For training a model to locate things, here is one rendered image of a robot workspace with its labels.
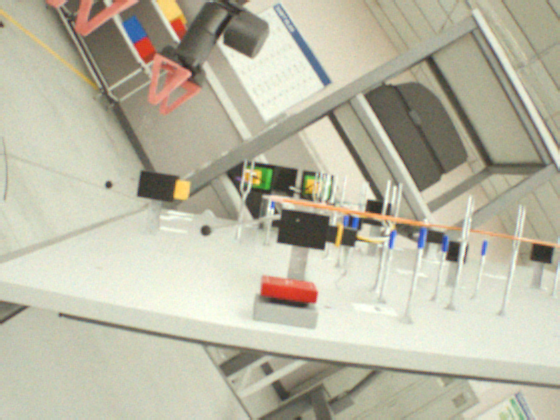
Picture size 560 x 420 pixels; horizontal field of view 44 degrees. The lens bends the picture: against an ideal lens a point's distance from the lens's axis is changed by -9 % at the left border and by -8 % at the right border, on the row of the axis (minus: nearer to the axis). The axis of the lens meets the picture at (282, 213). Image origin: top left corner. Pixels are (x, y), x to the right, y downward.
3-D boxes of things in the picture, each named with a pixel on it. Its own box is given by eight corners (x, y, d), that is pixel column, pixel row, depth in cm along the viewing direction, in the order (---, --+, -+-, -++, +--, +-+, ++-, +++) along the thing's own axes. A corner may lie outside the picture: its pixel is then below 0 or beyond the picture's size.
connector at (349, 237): (313, 237, 88) (316, 221, 88) (353, 245, 88) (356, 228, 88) (315, 240, 85) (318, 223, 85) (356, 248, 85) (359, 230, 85)
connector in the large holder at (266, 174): (269, 189, 155) (272, 169, 155) (261, 188, 153) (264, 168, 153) (247, 185, 159) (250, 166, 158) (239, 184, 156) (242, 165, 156)
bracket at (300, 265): (284, 283, 89) (291, 242, 89) (304, 286, 89) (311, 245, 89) (282, 288, 85) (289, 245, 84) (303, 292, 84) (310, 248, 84)
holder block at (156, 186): (102, 222, 121) (110, 164, 121) (171, 234, 122) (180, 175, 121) (96, 224, 117) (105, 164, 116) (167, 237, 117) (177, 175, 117)
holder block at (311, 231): (278, 240, 89) (283, 206, 89) (324, 247, 88) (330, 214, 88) (276, 242, 85) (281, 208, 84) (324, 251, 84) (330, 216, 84)
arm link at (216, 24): (210, 4, 126) (205, -7, 120) (242, 20, 126) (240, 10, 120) (189, 35, 126) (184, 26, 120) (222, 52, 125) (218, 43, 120)
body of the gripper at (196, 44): (201, 83, 128) (223, 48, 128) (193, 69, 117) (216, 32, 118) (171, 67, 128) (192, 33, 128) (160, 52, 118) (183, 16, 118)
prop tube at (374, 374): (336, 401, 164) (436, 312, 163) (335, 398, 166) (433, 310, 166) (345, 410, 164) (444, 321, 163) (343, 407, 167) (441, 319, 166)
